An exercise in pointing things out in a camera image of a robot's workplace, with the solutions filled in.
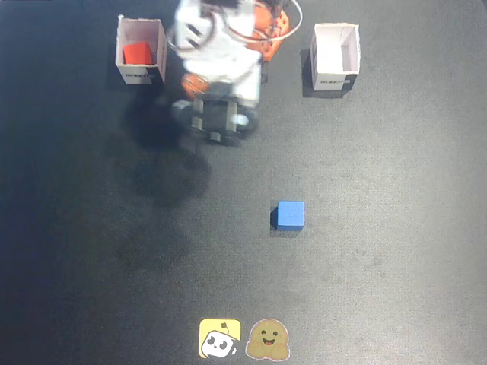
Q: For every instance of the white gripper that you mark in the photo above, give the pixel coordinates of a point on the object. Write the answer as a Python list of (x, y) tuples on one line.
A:
[(215, 115)]

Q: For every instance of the red cube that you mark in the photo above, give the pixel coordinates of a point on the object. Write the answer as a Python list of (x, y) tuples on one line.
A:
[(137, 53)]

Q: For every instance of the blue cube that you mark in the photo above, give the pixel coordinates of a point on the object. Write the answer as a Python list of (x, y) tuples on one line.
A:
[(291, 214)]

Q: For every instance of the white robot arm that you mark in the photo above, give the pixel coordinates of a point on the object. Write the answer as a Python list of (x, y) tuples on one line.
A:
[(198, 30)]

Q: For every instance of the white cardboard box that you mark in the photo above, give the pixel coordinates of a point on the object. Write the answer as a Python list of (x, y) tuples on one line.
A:
[(139, 76), (331, 53)]

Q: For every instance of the dark grey felt mat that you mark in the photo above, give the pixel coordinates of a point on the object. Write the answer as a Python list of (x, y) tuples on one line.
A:
[(114, 266)]

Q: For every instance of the yellow robot face sticker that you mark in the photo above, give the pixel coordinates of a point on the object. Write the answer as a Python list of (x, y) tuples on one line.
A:
[(218, 338)]

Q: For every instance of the hugging face emoji sticker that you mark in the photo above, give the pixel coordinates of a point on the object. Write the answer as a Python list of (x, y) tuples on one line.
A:
[(268, 338)]

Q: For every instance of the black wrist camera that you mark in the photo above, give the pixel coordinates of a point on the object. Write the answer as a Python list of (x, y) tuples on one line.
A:
[(217, 118)]

